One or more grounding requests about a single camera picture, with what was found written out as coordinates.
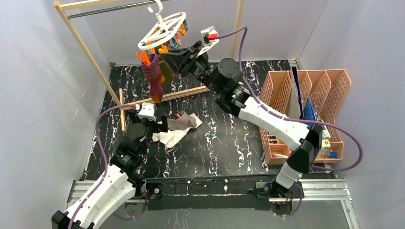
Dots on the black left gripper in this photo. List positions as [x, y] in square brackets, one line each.
[154, 123]

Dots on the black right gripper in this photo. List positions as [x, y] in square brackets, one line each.
[189, 59]

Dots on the white fluffy sock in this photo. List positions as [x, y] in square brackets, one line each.
[170, 138]
[199, 122]

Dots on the grey sock with red stripes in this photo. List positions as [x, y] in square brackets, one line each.
[182, 121]

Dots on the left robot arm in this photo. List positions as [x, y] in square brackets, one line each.
[119, 181]

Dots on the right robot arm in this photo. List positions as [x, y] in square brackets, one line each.
[224, 80]

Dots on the white plastic clip hanger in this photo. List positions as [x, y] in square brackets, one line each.
[165, 29]

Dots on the olive striped sock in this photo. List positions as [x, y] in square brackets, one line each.
[166, 71]

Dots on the maroon yellow striped sock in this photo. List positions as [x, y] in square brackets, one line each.
[155, 78]

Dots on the metal hanging rod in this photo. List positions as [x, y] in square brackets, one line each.
[122, 7]

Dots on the white board in organizer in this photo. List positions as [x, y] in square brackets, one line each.
[295, 108]

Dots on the orange plastic desk organizer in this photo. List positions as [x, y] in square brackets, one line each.
[326, 90]

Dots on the blue folder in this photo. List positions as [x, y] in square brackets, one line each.
[308, 111]

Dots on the small yellow white box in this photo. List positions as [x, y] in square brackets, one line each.
[325, 145]

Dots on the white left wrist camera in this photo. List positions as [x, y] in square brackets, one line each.
[146, 110]

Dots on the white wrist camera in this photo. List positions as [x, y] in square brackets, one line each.
[209, 37]
[146, 110]

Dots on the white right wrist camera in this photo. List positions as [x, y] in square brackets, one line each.
[209, 37]

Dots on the wooden clothes rack frame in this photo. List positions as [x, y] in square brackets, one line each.
[61, 9]

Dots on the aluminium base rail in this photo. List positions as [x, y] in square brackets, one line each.
[313, 189]

